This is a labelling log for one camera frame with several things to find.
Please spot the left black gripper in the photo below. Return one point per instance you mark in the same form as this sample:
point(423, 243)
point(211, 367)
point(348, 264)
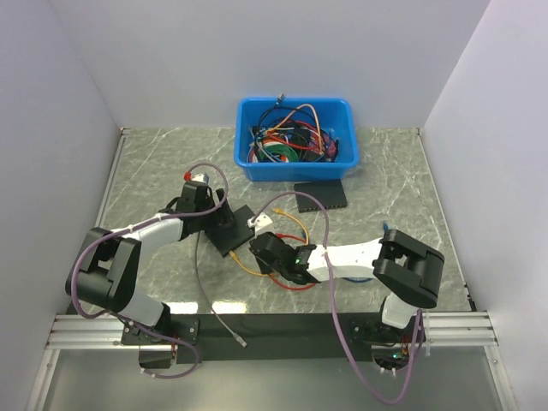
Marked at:
point(222, 215)

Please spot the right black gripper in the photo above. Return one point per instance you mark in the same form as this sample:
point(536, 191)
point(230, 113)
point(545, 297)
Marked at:
point(265, 268)

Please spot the black network switch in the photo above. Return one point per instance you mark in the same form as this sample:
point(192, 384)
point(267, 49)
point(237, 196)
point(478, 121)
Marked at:
point(234, 234)
point(330, 194)

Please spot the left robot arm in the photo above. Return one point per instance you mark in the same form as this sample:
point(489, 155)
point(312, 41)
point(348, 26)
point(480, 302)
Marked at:
point(105, 272)

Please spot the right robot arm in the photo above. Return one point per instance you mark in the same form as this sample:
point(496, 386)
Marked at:
point(407, 267)

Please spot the black base beam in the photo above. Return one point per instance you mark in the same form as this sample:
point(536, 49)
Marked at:
point(287, 336)

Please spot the blue plastic bin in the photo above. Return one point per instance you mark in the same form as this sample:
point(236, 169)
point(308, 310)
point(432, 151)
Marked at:
point(335, 117)

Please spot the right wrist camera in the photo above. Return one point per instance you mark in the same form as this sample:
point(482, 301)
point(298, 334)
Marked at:
point(262, 221)

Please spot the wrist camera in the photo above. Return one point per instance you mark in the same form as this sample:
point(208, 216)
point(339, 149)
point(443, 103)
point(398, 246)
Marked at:
point(196, 177)
point(262, 221)

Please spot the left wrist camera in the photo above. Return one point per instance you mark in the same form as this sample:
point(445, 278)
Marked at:
point(196, 177)

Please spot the aluminium rail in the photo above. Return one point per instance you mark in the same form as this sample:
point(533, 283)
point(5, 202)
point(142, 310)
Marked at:
point(72, 332)

